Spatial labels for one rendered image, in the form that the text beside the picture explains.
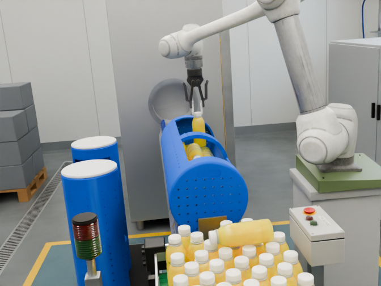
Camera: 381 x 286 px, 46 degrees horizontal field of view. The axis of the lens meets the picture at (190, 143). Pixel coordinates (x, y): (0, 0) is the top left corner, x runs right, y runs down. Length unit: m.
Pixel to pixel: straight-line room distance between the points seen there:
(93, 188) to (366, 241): 1.26
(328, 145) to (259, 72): 5.12
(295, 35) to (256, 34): 4.99
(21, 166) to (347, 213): 3.73
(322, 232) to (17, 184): 4.13
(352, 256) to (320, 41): 5.20
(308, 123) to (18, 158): 3.74
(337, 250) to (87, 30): 5.75
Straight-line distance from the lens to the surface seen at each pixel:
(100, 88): 6.76
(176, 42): 2.06
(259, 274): 1.20
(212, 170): 1.58
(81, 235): 1.14
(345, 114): 1.95
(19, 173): 5.08
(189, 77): 2.26
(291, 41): 1.79
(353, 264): 2.14
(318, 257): 1.37
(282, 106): 6.97
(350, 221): 2.04
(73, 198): 2.27
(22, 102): 5.30
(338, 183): 1.92
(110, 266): 2.40
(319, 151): 1.74
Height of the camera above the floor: 1.70
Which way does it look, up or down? 15 degrees down
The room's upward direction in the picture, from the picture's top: 4 degrees counter-clockwise
